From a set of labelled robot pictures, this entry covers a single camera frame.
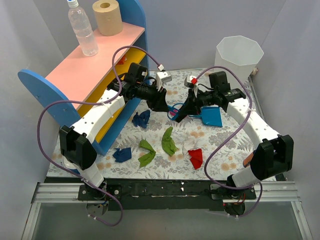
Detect blue hand brush black bristles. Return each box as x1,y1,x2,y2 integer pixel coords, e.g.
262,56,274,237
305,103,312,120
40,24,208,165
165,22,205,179
167,103,184,121

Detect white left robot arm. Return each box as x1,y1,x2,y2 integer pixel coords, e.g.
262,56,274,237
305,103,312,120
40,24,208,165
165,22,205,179
59,63,172,200

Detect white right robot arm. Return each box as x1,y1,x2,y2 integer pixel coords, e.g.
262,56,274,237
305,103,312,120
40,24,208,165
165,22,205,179
174,71,294,199

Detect pink paper scrap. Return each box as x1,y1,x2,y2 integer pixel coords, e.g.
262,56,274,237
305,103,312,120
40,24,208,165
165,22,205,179
169,109,178,116

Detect blue plastic dustpan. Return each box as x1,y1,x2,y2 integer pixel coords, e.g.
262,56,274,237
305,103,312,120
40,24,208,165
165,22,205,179
189,106,223,127

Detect dark blue paper scrap upper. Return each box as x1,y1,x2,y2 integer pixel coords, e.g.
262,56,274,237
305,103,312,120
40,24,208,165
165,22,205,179
131,110,151,129

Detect dark blue paper scrap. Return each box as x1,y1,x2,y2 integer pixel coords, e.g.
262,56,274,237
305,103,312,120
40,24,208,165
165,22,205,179
112,147,132,163
131,110,151,129

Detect white crumpled paper scrap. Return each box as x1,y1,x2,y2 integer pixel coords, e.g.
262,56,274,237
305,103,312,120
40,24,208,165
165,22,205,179
182,136,199,158

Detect red scrap on shelf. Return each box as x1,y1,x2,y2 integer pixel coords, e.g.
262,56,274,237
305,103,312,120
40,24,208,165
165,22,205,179
117,55,127,65

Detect green paper scrap right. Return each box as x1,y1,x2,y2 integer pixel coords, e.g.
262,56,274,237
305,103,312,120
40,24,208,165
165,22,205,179
161,126,179,157

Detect green paper scrap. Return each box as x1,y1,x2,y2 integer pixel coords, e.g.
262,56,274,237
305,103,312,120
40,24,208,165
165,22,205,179
161,126,179,157
138,139,156,168

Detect floral patterned table mat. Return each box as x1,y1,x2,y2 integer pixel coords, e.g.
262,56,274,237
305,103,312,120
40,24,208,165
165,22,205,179
47,68,277,181

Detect green paper scrap left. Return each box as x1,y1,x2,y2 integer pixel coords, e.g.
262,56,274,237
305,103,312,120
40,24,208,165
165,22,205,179
138,139,156,168

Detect red paper scrap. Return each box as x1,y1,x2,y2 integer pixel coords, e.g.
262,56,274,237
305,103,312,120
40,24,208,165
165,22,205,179
187,148,203,170

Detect white octagonal waste bin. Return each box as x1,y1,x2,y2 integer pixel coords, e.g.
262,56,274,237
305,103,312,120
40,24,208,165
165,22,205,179
214,35,264,82

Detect dark blue paper scrap lower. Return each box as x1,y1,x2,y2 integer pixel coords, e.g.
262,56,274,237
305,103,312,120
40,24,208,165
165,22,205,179
112,147,132,163

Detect blue wooden shelf unit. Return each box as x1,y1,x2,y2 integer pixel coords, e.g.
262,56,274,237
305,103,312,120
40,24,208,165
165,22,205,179
17,0,149,156

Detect orange battery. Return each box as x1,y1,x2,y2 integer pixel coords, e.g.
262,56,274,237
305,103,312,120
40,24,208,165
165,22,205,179
242,151,255,168

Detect brown paper roll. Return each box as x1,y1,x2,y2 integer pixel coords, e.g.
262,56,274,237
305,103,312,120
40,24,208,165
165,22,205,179
92,0,123,37

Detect clear plastic water bottle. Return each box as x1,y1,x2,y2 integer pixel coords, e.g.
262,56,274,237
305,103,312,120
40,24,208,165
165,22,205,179
67,0,99,57

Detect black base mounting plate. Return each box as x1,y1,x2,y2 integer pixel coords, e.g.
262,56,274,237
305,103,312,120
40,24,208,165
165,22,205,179
77,178,256,211

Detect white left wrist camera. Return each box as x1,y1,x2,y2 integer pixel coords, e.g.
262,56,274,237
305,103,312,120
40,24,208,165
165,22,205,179
155,71,172,91

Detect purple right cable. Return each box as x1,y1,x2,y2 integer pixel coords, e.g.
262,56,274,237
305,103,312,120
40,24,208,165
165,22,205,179
193,65,264,218

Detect purple cable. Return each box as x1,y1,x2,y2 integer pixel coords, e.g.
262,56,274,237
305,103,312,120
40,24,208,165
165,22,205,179
36,45,165,227
193,65,264,218

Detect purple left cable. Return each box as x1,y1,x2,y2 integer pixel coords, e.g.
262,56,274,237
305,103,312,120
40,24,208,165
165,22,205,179
36,45,165,227

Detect aluminium rail frame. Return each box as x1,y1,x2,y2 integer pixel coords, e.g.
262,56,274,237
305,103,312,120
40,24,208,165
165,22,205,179
22,177,312,240

